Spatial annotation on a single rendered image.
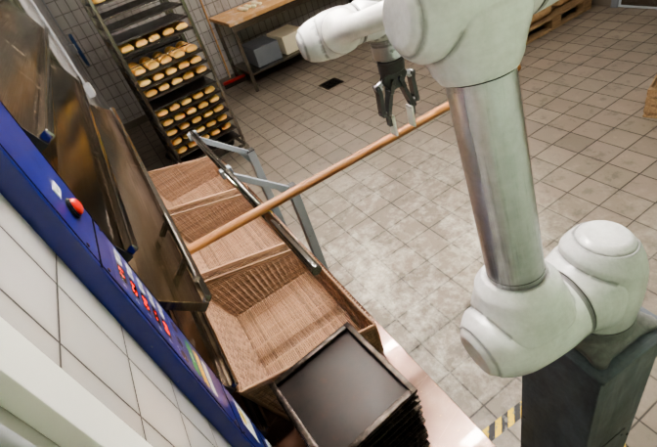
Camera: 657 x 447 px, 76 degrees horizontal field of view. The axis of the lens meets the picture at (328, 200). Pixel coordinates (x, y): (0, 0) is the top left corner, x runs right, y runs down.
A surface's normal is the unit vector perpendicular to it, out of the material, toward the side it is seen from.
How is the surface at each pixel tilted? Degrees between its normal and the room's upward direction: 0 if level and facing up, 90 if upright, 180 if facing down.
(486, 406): 0
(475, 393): 0
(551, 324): 76
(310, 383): 0
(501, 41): 85
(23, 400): 90
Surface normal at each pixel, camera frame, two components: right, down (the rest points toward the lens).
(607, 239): -0.16, -0.82
